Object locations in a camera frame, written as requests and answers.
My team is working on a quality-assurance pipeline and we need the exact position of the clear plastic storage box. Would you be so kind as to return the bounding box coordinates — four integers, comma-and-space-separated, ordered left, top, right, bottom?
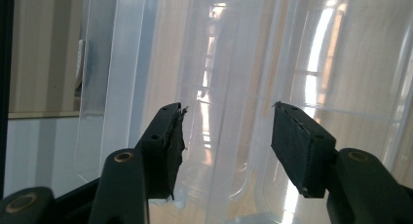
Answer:
74, 0, 413, 224

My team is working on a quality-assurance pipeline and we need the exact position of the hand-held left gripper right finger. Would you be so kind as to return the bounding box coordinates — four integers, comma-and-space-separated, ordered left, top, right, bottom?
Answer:
270, 100, 338, 199

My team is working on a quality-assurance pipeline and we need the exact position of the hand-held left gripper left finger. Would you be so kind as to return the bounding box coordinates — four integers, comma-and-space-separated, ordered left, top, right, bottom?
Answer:
133, 101, 189, 201

